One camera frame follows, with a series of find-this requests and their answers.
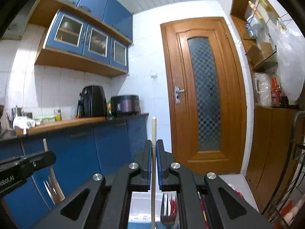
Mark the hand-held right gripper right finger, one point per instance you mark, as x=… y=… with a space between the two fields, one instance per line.
x=159 y=167

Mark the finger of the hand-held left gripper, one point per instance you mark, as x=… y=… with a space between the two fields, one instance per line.
x=46 y=158

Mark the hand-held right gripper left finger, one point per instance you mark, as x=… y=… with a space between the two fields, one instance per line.
x=149 y=167

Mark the wooden chopstick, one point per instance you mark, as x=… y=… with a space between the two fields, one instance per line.
x=154 y=128
x=53 y=179

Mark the metal fork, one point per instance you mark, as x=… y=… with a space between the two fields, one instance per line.
x=165 y=210
x=48 y=190

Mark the light blue utensil box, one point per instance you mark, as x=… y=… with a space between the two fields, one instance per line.
x=140 y=207

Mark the white cloth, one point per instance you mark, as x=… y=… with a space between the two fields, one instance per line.
x=23 y=122

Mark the yellow jar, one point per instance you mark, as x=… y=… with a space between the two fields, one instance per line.
x=57 y=115

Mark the wooden door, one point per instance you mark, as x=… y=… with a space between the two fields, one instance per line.
x=178 y=124

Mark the blue kitchen counter cabinets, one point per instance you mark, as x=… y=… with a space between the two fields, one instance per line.
x=107 y=143

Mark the metal kettle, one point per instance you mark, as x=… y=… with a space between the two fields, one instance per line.
x=17 y=113

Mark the dark rice cooker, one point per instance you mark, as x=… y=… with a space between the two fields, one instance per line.
x=125 y=106

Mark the black air fryer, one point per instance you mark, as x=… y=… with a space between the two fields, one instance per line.
x=93 y=100

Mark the clear plastic container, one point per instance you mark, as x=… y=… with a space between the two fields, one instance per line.
x=263 y=90

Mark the grey range hood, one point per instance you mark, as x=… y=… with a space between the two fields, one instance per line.
x=19 y=23

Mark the red label bottle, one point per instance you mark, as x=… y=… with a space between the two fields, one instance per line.
x=276 y=93

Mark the pile of eggs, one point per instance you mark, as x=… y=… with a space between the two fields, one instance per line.
x=289 y=216

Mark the black metal rack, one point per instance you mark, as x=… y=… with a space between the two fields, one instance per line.
x=293 y=121

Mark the cardboard box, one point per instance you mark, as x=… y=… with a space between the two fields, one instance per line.
x=259 y=53

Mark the white plastic bag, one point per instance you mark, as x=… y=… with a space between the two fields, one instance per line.
x=290 y=64

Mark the clear plastic jar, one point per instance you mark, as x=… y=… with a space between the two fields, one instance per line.
x=255 y=26

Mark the yellow oil bottle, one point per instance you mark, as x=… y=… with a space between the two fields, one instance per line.
x=263 y=2

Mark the white light switch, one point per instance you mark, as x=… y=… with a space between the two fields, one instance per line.
x=154 y=74

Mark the blue wall cabinet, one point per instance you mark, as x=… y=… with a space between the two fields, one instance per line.
x=69 y=31

